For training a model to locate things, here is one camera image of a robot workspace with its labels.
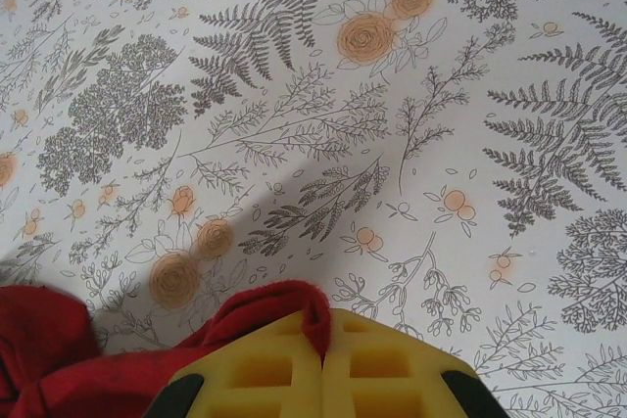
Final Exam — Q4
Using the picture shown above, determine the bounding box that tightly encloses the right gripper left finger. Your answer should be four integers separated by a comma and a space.
145, 310, 325, 418

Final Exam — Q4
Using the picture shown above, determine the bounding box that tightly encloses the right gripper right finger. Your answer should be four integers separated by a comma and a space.
323, 307, 506, 418

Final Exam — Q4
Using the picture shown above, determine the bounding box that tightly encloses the red t-shirt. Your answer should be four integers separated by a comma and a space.
0, 279, 335, 418

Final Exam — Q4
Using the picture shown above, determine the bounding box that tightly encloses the floral tablecloth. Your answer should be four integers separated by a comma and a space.
0, 0, 627, 418

